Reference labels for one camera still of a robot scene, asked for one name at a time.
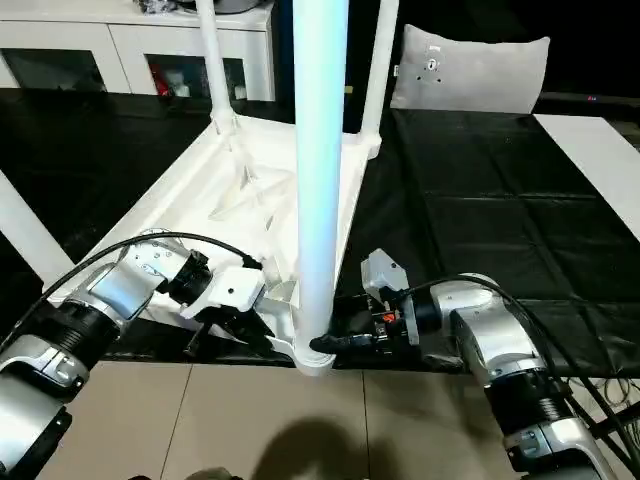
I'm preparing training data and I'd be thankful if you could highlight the white plastic table top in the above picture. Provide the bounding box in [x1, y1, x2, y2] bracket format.
[46, 111, 385, 380]

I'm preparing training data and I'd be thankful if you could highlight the grey cushion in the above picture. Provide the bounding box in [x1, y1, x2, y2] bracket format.
[388, 22, 552, 115]

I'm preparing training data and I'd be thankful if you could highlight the white flat board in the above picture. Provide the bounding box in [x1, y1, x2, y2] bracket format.
[531, 112, 640, 232]

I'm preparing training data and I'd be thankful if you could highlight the grey round bag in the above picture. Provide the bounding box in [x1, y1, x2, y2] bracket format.
[213, 0, 275, 17]

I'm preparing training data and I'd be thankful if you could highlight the white cabinet with glass doors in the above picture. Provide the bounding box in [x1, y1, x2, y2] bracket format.
[0, 6, 277, 102]

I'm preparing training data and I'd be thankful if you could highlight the dark clutter pile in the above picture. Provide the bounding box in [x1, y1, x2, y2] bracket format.
[136, 0, 177, 16]

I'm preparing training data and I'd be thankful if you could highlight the black left camera cable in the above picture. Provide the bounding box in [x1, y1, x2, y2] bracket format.
[0, 229, 265, 352]

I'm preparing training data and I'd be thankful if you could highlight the black metal frame bar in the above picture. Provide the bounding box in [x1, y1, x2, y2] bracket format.
[593, 403, 640, 442]

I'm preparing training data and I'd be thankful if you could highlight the thin black metal rail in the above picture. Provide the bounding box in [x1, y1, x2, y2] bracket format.
[538, 91, 640, 105]

